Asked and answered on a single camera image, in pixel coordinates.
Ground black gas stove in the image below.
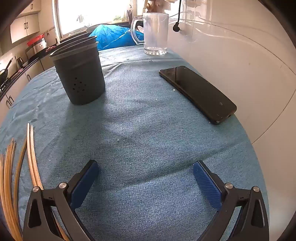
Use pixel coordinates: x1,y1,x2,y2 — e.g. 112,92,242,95
0,76,14,92

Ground bunch of wooden chopsticks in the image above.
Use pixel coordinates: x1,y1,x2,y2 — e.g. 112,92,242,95
0,123,70,241

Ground black kitchen countertop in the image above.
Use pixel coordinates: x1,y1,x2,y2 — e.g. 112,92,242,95
0,47,58,102

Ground dark grey utensil holder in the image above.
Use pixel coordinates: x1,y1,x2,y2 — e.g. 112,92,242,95
49,32,106,105

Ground blue tablecloth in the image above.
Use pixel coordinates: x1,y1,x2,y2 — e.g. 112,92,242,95
0,45,270,241

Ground silver rice cooker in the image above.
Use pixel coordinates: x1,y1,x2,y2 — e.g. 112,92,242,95
26,39,48,58

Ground blue plastic bag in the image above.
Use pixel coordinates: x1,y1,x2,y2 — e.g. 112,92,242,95
88,24,146,51

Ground black wok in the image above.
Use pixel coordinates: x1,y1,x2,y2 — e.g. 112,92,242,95
0,58,14,81

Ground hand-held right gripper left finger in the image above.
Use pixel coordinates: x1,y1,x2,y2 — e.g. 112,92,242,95
23,160,100,241

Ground bright kitchen window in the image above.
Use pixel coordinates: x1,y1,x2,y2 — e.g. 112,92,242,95
53,0,148,39

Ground black smartphone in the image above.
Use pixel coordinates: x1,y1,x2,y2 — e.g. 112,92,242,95
159,66,237,125

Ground red plastic basket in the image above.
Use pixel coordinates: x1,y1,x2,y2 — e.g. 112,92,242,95
26,34,45,46

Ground white kitchen cabinets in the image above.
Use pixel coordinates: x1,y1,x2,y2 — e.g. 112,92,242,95
9,0,42,44
0,54,57,127

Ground clear glass mug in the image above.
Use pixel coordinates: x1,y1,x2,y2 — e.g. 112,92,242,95
131,12,169,55

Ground white upper kitchen cabinets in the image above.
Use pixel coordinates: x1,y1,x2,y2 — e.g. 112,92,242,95
9,0,42,44

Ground white lower kitchen cabinets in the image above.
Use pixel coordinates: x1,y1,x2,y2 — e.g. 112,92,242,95
0,54,57,127

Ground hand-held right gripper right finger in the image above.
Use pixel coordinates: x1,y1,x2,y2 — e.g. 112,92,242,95
193,160,270,241

